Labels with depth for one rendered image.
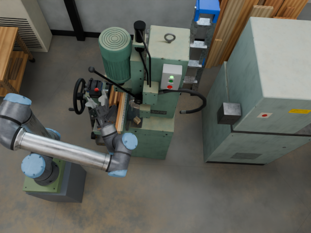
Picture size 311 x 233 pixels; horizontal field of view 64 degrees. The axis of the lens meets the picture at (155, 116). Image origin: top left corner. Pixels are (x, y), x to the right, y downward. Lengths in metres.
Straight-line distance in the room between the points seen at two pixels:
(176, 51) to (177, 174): 1.56
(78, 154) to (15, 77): 1.98
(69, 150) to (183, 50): 0.76
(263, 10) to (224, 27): 0.39
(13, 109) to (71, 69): 1.96
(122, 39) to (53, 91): 1.85
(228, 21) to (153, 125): 1.42
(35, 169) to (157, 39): 1.13
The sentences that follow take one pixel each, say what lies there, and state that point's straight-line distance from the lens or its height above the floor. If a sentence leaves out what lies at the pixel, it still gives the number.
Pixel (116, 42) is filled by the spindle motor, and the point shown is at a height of 1.50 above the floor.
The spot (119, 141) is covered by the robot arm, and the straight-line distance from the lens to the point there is 1.32.
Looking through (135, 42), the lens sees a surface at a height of 1.52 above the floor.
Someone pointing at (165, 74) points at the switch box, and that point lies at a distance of 1.30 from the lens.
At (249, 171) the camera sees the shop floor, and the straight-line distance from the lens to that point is 2.82.
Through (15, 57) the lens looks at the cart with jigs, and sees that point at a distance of 3.31.
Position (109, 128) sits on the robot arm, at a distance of 1.40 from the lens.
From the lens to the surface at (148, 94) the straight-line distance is 1.44.
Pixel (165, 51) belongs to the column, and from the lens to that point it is 1.32.
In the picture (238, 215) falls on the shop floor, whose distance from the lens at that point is 2.70.
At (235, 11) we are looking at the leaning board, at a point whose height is 0.82.
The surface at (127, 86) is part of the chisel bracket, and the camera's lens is 1.72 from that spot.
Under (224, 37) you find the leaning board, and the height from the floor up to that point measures 0.49.
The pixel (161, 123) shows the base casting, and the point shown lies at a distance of 1.89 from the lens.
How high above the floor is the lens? 2.53
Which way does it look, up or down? 65 degrees down
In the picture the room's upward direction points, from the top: 7 degrees clockwise
